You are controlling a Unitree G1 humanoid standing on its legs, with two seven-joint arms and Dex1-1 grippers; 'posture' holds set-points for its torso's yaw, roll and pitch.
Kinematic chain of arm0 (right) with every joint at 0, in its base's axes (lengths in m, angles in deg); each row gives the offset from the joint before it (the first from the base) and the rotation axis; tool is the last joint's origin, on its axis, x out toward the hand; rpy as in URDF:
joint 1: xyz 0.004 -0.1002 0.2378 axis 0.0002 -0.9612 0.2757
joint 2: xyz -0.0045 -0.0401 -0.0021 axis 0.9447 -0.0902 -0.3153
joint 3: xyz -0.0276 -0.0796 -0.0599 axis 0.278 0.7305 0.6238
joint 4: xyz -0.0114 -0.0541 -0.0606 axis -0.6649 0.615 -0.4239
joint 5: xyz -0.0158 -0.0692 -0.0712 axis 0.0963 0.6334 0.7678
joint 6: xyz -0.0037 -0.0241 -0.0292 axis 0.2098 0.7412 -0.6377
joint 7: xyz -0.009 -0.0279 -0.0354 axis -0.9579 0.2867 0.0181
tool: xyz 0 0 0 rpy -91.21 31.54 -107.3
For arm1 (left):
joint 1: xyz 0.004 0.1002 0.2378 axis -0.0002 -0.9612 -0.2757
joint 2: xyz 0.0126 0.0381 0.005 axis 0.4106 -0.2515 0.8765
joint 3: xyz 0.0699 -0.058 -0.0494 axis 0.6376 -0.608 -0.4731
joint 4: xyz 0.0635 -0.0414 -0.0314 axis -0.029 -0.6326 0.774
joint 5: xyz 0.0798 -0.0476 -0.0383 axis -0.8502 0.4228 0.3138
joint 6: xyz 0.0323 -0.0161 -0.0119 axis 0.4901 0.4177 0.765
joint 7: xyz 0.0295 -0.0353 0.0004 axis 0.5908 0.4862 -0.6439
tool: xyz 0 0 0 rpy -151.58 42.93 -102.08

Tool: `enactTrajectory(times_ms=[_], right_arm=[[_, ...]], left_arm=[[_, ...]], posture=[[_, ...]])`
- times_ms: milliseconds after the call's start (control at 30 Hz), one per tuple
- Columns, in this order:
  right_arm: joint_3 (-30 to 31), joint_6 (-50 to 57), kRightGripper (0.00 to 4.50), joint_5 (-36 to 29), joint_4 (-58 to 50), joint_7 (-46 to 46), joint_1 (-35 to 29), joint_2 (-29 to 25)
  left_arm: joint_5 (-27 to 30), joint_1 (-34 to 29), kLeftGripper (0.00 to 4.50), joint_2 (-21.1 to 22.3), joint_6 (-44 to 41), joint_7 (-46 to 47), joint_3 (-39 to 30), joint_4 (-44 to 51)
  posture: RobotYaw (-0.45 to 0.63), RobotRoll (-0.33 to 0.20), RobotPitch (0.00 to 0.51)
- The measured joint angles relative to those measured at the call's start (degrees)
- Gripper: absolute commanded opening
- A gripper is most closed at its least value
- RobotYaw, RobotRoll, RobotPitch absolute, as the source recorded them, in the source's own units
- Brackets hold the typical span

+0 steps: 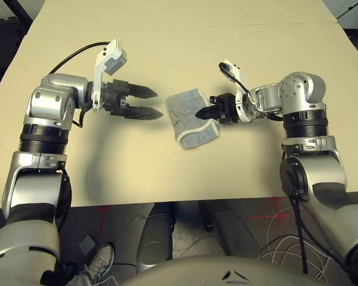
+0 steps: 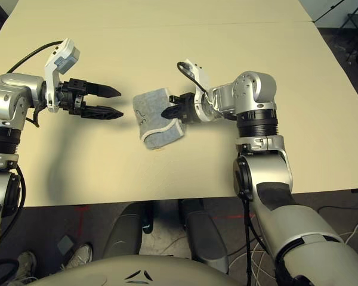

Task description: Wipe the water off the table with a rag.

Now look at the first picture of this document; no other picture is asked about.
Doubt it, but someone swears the grey robot leg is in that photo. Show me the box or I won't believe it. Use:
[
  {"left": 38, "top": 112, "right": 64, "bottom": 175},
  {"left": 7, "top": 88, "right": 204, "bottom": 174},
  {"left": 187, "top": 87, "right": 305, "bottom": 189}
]
[
  {"left": 197, "top": 198, "right": 262, "bottom": 260},
  {"left": 135, "top": 201, "right": 177, "bottom": 273}
]

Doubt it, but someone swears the black foam floor mat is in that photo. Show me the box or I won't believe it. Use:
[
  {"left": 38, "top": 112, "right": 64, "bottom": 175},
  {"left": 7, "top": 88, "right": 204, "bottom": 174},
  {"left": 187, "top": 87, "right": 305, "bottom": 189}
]
[{"left": 0, "top": 18, "right": 29, "bottom": 104}]

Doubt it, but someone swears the black metal frame bar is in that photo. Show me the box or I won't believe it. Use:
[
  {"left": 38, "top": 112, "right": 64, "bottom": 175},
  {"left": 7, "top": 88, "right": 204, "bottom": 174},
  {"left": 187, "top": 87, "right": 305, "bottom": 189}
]
[{"left": 4, "top": 0, "right": 34, "bottom": 34}]

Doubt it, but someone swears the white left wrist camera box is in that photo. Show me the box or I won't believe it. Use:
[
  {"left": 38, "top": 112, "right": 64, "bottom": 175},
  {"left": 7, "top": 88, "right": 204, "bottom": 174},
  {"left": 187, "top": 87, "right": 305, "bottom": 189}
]
[{"left": 91, "top": 38, "right": 129, "bottom": 113}]

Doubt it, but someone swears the blue terry rag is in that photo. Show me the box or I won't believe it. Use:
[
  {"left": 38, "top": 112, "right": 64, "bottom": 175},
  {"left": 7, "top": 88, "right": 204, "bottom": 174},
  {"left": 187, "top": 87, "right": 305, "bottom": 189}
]
[{"left": 165, "top": 88, "right": 221, "bottom": 153}]

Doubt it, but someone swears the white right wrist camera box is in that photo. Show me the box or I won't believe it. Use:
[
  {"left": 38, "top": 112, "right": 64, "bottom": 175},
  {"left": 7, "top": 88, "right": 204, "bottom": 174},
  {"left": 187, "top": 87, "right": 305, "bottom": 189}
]
[{"left": 219, "top": 59, "right": 253, "bottom": 122}]

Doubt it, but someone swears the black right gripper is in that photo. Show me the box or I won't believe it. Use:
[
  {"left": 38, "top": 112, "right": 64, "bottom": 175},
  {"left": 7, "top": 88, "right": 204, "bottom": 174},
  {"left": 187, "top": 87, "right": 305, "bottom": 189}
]
[{"left": 196, "top": 92, "right": 239, "bottom": 126}]

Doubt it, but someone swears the grey left robot leg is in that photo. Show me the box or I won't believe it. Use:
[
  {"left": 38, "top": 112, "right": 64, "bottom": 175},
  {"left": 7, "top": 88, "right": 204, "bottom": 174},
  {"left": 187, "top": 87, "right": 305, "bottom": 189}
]
[{"left": 135, "top": 201, "right": 177, "bottom": 273}]

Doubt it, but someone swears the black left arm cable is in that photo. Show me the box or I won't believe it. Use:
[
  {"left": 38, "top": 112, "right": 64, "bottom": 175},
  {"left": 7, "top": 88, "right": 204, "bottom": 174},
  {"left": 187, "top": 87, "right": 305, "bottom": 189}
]
[{"left": 47, "top": 42, "right": 109, "bottom": 230}]

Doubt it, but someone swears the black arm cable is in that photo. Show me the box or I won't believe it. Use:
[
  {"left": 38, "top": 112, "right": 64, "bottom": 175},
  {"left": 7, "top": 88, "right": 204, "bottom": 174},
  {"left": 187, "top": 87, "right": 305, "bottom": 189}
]
[
  {"left": 47, "top": 42, "right": 109, "bottom": 230},
  {"left": 219, "top": 61, "right": 310, "bottom": 275}
]

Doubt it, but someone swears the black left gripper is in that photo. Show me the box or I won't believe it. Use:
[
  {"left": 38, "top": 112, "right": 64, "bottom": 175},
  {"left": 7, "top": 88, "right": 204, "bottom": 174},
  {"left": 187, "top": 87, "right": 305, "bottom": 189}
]
[{"left": 100, "top": 79, "right": 165, "bottom": 120}]

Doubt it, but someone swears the grey right robot leg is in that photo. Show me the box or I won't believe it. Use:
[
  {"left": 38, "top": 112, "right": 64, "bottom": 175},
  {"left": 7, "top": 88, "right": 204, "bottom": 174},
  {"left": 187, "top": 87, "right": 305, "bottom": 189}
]
[{"left": 197, "top": 198, "right": 262, "bottom": 260}]

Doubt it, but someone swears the grey white sneaker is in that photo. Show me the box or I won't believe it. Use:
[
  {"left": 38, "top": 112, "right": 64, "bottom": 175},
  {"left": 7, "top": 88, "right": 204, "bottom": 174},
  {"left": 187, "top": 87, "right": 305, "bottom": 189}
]
[{"left": 74, "top": 243, "right": 116, "bottom": 286}]

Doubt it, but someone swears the beige robot torso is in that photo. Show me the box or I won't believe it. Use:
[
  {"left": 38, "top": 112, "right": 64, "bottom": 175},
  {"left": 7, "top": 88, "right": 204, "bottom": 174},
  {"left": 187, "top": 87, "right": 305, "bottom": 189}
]
[{"left": 131, "top": 255, "right": 356, "bottom": 286}]

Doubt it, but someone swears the thin white cable coil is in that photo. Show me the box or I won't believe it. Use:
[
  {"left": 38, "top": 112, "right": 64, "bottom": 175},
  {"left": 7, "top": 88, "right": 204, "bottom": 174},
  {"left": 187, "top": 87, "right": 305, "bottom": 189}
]
[{"left": 260, "top": 212, "right": 334, "bottom": 282}]

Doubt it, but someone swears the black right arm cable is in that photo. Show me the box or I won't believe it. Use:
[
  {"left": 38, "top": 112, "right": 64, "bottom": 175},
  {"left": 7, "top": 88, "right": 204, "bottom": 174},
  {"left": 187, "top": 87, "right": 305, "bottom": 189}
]
[{"left": 219, "top": 61, "right": 310, "bottom": 275}]

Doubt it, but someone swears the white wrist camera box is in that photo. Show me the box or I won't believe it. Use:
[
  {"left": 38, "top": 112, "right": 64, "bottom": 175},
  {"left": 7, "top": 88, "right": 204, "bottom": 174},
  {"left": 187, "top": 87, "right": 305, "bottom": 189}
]
[
  {"left": 219, "top": 59, "right": 253, "bottom": 122},
  {"left": 91, "top": 38, "right": 129, "bottom": 113}
]

